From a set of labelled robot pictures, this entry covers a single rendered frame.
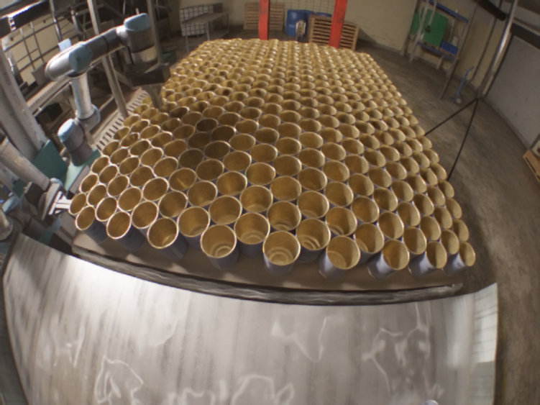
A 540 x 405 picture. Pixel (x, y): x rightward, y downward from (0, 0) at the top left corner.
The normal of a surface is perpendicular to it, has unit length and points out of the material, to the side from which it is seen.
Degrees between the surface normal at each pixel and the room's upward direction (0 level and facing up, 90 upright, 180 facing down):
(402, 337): 0
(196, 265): 2
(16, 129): 90
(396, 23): 90
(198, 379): 0
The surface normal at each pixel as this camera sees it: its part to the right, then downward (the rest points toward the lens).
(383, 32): -0.09, 0.81
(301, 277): 0.04, -0.55
